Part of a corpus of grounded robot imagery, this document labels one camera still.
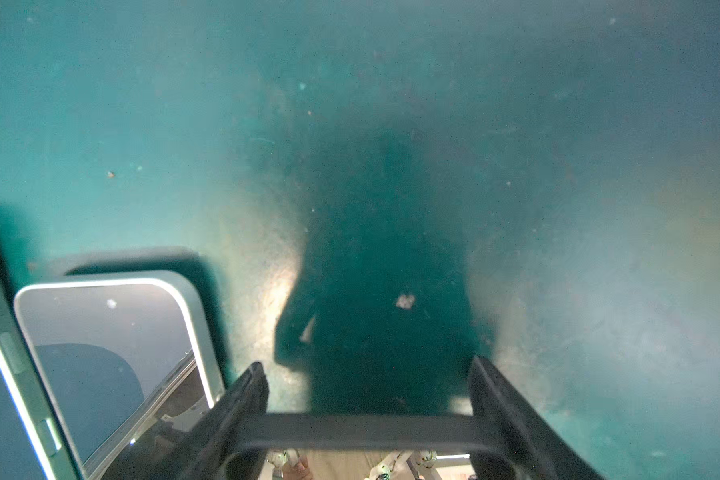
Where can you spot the black phone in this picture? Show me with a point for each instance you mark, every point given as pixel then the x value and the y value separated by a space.
pixel 259 434

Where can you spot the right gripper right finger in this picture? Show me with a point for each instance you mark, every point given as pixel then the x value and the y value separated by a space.
pixel 523 445

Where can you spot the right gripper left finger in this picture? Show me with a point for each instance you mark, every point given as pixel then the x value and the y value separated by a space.
pixel 212 450

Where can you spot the silver phone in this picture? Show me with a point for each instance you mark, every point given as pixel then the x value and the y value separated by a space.
pixel 110 349

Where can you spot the blue-edged phone back row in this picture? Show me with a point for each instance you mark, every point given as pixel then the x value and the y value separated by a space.
pixel 31 400

